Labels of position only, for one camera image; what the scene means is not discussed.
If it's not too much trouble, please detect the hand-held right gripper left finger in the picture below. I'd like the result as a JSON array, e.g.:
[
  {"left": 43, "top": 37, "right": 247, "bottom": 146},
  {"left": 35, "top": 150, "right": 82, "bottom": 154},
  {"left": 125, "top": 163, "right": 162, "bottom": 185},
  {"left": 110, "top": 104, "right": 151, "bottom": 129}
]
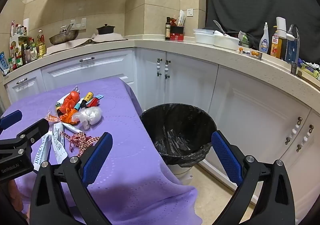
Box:
[{"left": 27, "top": 132, "right": 113, "bottom": 225}]

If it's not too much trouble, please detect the white kitchen cabinet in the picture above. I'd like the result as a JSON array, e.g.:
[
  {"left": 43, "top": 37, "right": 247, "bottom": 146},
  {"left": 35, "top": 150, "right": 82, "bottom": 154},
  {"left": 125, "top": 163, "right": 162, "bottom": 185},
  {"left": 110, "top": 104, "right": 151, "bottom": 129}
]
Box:
[{"left": 4, "top": 47, "right": 320, "bottom": 218}]

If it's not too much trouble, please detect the steel wok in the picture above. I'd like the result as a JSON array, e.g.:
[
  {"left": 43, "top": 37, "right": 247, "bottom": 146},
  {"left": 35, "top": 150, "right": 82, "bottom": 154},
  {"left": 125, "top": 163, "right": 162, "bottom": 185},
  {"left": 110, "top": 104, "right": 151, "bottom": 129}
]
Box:
[{"left": 49, "top": 28, "right": 80, "bottom": 46}]

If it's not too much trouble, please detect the purple tablecloth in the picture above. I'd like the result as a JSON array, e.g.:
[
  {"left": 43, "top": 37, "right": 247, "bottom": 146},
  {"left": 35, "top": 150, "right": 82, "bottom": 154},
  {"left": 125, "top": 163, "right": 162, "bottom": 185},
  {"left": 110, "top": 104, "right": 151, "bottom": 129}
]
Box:
[{"left": 0, "top": 77, "right": 203, "bottom": 225}]

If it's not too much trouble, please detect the blue detergent pouch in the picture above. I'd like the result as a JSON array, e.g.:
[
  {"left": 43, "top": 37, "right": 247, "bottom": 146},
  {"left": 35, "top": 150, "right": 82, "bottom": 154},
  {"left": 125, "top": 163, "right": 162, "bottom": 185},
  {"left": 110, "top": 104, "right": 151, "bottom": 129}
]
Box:
[{"left": 285, "top": 38, "right": 299, "bottom": 63}]

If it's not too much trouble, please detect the small red bottle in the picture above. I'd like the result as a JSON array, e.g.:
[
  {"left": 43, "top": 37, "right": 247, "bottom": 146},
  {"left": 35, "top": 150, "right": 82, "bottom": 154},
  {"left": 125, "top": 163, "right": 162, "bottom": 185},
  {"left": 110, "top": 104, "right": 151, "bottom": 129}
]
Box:
[{"left": 86, "top": 97, "right": 101, "bottom": 108}]

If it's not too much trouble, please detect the small yellow bottle black cap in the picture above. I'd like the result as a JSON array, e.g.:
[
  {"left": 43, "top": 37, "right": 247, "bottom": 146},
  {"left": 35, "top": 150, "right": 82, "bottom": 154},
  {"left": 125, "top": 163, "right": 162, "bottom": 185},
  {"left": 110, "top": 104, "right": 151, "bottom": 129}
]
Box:
[{"left": 80, "top": 92, "right": 95, "bottom": 103}]

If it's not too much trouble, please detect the yellow cooking oil bottle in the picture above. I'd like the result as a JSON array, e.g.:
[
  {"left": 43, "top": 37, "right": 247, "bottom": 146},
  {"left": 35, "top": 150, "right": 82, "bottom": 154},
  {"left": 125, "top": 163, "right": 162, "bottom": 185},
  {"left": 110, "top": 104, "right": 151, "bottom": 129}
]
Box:
[{"left": 37, "top": 29, "right": 47, "bottom": 59}]

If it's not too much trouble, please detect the orange plastic bag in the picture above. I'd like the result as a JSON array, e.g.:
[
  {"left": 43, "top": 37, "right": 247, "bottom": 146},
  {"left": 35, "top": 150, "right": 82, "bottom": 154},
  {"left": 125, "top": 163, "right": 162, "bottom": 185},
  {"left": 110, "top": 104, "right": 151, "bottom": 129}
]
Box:
[{"left": 61, "top": 109, "right": 81, "bottom": 125}]

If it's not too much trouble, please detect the green packet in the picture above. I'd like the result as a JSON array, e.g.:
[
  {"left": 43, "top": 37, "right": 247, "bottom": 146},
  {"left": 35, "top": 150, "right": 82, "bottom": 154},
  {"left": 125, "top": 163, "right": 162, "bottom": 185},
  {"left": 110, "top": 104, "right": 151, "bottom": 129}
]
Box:
[{"left": 238, "top": 31, "right": 252, "bottom": 48}]

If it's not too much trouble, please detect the person's left hand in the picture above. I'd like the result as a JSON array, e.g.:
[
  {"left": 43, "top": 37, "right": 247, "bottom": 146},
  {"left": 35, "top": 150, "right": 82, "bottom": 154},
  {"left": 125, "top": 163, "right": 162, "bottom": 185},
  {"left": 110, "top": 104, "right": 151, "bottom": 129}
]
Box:
[{"left": 9, "top": 179, "right": 24, "bottom": 213}]

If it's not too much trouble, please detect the yellow green sponge pack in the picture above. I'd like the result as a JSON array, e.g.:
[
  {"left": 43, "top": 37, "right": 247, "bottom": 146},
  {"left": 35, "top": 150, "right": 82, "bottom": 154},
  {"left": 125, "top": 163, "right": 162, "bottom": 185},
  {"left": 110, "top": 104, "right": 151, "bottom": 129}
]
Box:
[{"left": 299, "top": 60, "right": 320, "bottom": 78}]

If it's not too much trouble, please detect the clear white plastic bag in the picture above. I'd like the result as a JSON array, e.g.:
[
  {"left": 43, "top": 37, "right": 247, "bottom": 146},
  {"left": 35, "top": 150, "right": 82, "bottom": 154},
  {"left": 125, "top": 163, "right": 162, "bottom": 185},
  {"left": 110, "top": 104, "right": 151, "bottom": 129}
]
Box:
[{"left": 74, "top": 106, "right": 103, "bottom": 131}]

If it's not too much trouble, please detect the black pot with lid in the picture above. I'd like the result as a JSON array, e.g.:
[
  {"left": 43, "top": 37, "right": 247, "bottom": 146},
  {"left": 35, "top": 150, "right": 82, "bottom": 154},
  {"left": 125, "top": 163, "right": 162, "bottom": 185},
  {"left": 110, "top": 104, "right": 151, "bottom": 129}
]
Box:
[{"left": 96, "top": 24, "right": 116, "bottom": 35}]

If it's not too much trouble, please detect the large printed white tube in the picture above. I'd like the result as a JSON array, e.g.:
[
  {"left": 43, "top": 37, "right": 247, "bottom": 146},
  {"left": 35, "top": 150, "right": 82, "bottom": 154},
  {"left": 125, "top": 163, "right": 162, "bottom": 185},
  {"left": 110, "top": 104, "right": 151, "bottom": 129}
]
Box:
[{"left": 32, "top": 133, "right": 52, "bottom": 172}]

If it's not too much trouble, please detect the chrome faucet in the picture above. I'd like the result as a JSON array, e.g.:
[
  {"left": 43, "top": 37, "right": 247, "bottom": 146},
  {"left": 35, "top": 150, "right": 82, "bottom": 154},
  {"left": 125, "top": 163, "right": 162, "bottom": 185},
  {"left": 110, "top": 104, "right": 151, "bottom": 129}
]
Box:
[{"left": 287, "top": 24, "right": 300, "bottom": 74}]

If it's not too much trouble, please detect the open white plastic container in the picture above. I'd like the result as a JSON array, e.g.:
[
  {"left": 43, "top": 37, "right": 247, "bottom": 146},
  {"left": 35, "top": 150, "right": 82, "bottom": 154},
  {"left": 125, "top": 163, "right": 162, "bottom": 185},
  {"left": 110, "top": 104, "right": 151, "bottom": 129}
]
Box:
[{"left": 213, "top": 32, "right": 240, "bottom": 51}]

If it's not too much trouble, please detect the row of condiment bottles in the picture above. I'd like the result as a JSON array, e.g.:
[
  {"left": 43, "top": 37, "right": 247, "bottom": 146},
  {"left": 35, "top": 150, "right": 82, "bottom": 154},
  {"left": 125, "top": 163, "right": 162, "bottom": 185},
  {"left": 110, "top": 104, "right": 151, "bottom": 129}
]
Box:
[{"left": 7, "top": 18, "right": 38, "bottom": 71}]

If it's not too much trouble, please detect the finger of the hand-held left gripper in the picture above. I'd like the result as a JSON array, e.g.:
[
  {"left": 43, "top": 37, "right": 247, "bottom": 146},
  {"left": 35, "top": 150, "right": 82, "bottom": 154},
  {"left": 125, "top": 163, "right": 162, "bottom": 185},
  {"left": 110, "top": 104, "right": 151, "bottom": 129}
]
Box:
[
  {"left": 0, "top": 109, "right": 23, "bottom": 131},
  {"left": 0, "top": 118, "right": 50, "bottom": 156}
]

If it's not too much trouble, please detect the red checkered ribbon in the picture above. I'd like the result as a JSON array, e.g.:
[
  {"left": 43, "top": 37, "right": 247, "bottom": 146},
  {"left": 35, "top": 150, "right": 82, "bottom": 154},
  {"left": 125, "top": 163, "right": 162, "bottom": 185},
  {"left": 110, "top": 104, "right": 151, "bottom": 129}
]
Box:
[{"left": 60, "top": 132, "right": 102, "bottom": 157}]

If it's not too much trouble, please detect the metal spoon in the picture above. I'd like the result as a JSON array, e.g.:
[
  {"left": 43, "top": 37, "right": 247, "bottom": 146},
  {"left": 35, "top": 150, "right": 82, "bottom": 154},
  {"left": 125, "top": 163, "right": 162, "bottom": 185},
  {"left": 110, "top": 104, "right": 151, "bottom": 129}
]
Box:
[{"left": 213, "top": 20, "right": 227, "bottom": 36}]

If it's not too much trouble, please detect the metal ladle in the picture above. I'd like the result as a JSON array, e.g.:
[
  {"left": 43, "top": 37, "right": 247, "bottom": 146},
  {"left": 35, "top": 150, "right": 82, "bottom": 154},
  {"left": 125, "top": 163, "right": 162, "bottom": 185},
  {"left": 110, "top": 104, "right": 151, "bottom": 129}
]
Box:
[{"left": 60, "top": 23, "right": 74, "bottom": 36}]

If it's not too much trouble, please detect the beige countertop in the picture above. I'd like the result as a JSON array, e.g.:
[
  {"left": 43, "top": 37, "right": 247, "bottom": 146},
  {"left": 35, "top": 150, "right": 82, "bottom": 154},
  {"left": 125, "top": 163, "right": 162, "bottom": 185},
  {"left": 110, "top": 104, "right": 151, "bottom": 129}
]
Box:
[{"left": 0, "top": 38, "right": 320, "bottom": 113}]

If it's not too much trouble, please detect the crumpled red-orange plastic bag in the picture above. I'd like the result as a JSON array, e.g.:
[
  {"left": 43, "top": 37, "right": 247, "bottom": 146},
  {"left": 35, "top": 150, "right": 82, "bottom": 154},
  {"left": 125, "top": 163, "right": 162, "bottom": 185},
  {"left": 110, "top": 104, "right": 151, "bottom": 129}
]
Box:
[{"left": 59, "top": 91, "right": 81, "bottom": 115}]

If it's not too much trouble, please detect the lidded white plastic container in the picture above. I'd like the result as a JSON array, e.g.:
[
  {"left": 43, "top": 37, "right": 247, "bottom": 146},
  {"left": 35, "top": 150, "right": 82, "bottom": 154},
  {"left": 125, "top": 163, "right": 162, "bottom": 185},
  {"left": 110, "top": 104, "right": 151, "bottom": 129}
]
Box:
[{"left": 193, "top": 28, "right": 216, "bottom": 45}]

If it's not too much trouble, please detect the white faucet water purifier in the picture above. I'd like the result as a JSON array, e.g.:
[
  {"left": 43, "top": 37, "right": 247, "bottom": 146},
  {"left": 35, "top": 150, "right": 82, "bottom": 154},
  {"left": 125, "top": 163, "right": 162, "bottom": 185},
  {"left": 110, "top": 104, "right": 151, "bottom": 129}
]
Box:
[{"left": 276, "top": 17, "right": 299, "bottom": 40}]

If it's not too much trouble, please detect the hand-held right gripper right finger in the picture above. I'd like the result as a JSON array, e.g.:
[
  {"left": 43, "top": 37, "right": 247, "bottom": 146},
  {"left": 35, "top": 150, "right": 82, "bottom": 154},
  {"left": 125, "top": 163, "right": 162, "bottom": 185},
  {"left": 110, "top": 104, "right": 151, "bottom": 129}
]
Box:
[{"left": 211, "top": 130, "right": 297, "bottom": 225}]

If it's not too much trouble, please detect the black-lined trash bin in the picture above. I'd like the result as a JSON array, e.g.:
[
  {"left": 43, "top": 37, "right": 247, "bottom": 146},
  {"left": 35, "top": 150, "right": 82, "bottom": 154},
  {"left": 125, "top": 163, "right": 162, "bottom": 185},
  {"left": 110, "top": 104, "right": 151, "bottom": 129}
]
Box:
[{"left": 139, "top": 103, "right": 217, "bottom": 185}]

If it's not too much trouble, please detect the white spray bottle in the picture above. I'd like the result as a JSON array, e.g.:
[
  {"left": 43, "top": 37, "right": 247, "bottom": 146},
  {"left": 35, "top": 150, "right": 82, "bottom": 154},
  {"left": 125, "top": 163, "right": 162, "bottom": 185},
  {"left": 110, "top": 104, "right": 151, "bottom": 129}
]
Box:
[{"left": 258, "top": 22, "right": 270, "bottom": 53}]

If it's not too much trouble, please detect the orange dish soap bottle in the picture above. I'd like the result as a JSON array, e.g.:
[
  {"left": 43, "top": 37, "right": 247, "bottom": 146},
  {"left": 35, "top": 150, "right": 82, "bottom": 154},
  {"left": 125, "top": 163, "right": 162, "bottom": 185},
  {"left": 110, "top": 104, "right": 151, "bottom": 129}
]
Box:
[{"left": 270, "top": 26, "right": 283, "bottom": 58}]

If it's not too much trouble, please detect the white toothpaste tube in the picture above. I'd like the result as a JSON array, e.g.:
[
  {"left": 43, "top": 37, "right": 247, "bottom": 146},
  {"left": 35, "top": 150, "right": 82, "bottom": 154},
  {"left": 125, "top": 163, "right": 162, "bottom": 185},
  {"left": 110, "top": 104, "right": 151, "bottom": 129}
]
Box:
[
  {"left": 59, "top": 122, "right": 84, "bottom": 134},
  {"left": 51, "top": 124, "right": 68, "bottom": 163}
]

